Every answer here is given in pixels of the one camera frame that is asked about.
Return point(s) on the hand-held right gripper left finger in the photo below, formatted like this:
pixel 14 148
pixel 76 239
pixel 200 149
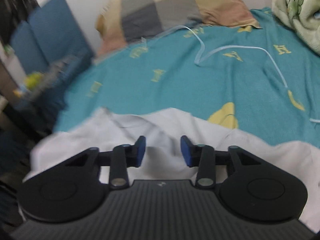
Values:
pixel 140 152

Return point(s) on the grey cloth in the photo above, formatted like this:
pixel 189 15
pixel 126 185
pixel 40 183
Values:
pixel 58 70

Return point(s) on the checked pillow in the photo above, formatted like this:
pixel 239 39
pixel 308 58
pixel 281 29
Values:
pixel 175 7

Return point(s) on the white shirt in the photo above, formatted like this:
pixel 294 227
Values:
pixel 162 130

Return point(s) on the green fleece blanket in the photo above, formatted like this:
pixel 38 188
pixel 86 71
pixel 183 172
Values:
pixel 300 12

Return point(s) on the brown pillow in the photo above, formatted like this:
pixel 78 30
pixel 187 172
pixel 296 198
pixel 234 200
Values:
pixel 102 27

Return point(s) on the blue covered chair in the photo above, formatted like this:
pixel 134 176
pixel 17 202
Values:
pixel 27 47
pixel 60 27

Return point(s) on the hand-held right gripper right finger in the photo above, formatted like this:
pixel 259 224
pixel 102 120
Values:
pixel 185 152

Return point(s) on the teal printed bed sheet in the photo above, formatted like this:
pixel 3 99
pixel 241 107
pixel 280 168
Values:
pixel 187 80

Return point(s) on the dark window grille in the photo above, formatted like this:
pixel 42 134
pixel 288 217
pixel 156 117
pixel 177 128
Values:
pixel 15 5

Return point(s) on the green plush toy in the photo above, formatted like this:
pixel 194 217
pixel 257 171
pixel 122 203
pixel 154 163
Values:
pixel 35 80

